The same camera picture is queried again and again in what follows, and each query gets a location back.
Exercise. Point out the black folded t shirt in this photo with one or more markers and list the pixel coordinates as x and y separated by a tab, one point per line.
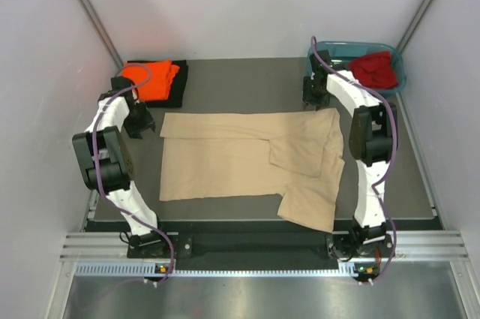
177	91

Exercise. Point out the grey slotted cable duct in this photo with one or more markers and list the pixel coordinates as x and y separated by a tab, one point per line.
351	269

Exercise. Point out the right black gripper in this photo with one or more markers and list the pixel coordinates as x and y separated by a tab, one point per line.
307	99

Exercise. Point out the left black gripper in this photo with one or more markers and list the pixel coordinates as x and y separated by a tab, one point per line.
147	121

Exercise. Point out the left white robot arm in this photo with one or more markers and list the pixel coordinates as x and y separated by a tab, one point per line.
106	165

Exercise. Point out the aluminium frame rail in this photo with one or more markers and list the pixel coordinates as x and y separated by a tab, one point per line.
431	245

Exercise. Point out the beige t shirt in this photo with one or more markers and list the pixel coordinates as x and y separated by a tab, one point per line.
296	155

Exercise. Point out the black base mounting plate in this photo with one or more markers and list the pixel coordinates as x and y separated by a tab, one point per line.
339	247

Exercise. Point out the red t shirt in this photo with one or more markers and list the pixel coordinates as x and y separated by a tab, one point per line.
374	70

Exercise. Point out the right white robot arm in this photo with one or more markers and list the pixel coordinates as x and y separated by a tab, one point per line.
372	142

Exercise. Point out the orange folded t shirt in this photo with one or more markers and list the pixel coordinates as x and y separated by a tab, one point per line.
153	79

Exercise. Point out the teal plastic basket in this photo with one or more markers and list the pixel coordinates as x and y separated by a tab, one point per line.
340	54

